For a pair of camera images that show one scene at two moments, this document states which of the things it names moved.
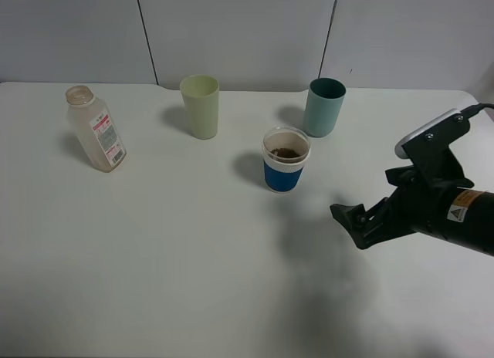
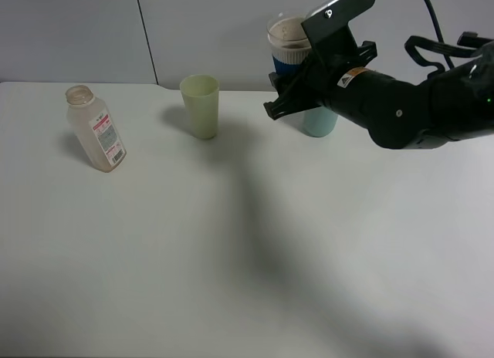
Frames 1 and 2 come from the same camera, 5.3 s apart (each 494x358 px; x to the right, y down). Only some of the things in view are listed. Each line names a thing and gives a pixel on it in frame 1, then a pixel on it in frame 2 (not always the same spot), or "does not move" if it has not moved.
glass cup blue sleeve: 285,151 → 289,44
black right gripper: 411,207 → 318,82
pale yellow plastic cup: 200,94 does not move
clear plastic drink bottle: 95,129 does not move
